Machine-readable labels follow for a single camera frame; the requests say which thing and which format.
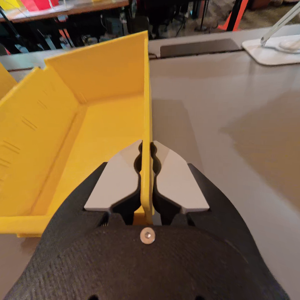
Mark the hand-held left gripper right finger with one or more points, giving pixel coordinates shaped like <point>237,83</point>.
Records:
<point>178,185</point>

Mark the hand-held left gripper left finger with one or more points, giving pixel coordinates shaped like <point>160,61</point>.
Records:
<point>117,182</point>

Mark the yellow plastic bin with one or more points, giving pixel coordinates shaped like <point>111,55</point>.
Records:
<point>5,82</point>
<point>105,121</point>

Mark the orange stand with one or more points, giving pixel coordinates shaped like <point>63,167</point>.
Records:
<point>225,23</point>

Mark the wooden table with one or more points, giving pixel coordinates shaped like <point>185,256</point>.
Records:
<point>70,11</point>

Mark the red box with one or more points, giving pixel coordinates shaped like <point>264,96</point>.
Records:
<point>39,4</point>

